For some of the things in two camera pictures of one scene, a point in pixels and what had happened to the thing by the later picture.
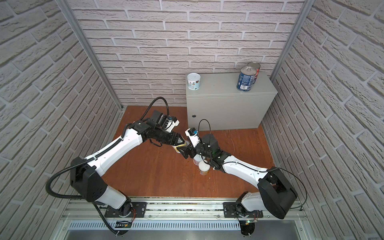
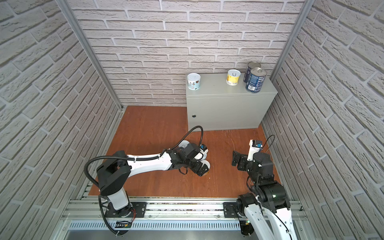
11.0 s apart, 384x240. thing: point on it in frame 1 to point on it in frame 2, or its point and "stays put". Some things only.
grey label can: x=193 y=81 stays put
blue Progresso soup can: x=246 y=78 to x=256 y=80
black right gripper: x=192 y=148 to x=237 y=159
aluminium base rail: x=186 y=214 stays put
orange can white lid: x=203 y=168 stays put
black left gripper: x=175 y=139 to x=201 y=169
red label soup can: x=257 y=66 stays put
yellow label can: x=186 y=144 to x=232 y=77
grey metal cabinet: x=218 y=105 stays put
